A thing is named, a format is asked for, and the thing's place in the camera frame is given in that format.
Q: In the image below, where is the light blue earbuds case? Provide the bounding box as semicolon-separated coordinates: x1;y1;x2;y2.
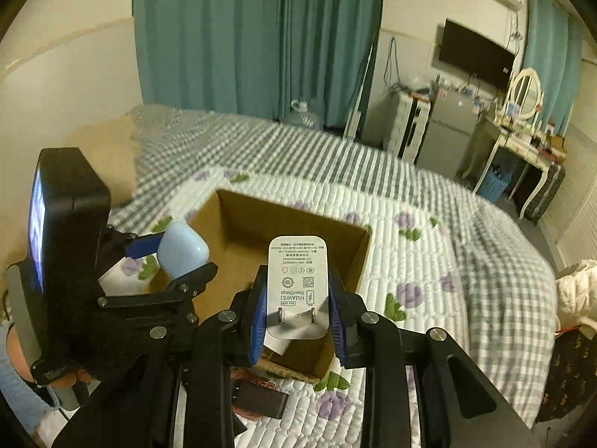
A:
157;221;210;281

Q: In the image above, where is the white paper slip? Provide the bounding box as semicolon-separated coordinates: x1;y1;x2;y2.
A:
262;336;291;356

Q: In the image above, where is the small black rectangular device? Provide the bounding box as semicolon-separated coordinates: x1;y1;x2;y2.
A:
232;379;290;420

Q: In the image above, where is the white drawer cabinet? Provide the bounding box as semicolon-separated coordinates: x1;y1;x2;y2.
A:
383;90;432;164

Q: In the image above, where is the oval white vanity mirror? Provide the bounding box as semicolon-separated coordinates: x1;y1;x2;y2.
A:
507;68;544;121

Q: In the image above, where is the brown cardboard sheet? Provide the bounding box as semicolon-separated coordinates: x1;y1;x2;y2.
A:
63;114;143;207

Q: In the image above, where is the narrow teal curtain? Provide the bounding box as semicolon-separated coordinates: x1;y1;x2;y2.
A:
521;0;585;134

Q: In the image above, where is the black wall television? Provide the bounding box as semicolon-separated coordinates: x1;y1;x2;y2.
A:
438;19;516;90

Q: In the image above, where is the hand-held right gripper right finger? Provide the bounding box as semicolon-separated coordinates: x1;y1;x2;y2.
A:
328;268;544;448

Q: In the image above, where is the cream padded jacket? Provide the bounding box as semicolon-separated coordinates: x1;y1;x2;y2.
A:
555;259;597;332

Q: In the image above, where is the wide teal curtain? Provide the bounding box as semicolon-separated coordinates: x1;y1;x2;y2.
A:
133;0;387;128

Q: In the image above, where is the person's left forearm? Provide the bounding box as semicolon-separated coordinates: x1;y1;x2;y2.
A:
0;324;63;436

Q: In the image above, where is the white dressing table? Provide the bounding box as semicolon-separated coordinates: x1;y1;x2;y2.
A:
462;114;560;220

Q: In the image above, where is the dark patterned bag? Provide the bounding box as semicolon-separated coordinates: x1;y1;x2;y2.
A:
532;322;597;430

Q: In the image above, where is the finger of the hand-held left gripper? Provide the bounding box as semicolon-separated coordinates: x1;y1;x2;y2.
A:
109;228;165;261
97;262;220;326

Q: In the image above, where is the white charger plug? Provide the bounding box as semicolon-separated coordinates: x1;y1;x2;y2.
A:
265;235;333;341

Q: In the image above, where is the grey mini fridge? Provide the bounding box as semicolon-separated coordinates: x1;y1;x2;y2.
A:
416;85;483;179

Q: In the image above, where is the clear water jug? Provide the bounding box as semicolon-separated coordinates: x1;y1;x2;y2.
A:
282;99;325;130

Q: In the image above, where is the hanging wall cable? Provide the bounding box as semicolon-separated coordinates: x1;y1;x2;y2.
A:
383;36;404;91

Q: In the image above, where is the dark suitcase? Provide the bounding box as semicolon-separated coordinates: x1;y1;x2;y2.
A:
526;161;567;225

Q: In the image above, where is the blue storage basket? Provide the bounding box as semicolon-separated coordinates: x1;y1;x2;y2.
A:
475;164;513;202

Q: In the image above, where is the floral checked bed quilt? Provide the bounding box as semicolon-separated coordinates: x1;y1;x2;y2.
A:
100;105;558;448

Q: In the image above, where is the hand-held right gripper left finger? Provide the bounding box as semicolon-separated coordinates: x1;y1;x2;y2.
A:
52;284;269;448

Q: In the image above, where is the brown cardboard box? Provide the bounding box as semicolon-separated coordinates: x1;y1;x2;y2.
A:
185;189;374;384

